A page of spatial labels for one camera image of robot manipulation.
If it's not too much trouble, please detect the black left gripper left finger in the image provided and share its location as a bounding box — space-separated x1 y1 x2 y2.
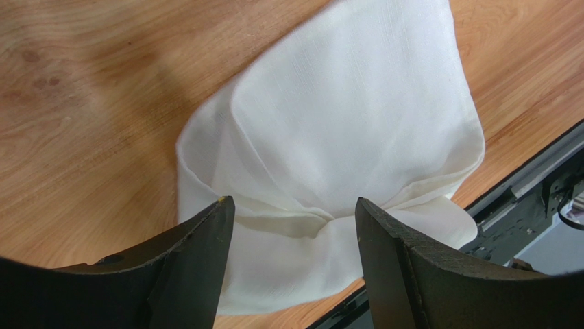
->
1 197 235 328

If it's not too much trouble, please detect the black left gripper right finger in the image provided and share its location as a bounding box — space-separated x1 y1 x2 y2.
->
355 198 583 328

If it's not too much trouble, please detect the white cloth napkin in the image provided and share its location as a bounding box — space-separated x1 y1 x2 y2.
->
176 1 485 315

